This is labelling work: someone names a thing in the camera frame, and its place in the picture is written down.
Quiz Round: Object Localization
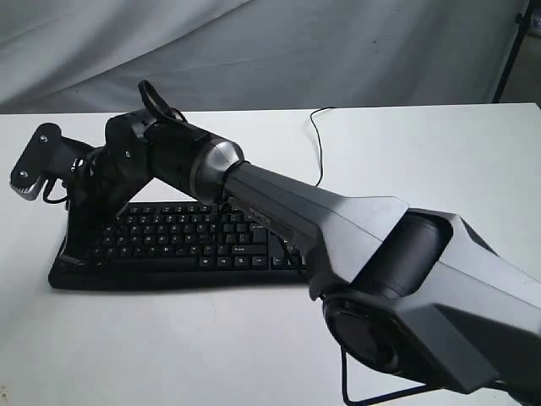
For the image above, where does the grey backdrop cloth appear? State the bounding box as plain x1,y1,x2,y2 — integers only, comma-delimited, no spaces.
1,1,527,113

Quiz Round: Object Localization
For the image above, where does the black tripod stand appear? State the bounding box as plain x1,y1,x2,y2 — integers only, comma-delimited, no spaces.
492,0,534,103

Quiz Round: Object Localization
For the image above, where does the black Acer computer keyboard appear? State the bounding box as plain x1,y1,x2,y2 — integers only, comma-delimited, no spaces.
48,201,305,292

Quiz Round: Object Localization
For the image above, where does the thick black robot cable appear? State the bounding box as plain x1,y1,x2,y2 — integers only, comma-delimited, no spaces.
340,337,428,405

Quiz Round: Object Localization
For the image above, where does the thin black keyboard cable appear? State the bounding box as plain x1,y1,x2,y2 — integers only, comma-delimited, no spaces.
309,106,334,187

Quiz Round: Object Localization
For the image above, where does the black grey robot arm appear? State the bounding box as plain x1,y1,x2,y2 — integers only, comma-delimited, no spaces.
67,108,540,405

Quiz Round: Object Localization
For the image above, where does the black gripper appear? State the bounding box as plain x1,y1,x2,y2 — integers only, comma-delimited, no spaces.
59,143,152,266

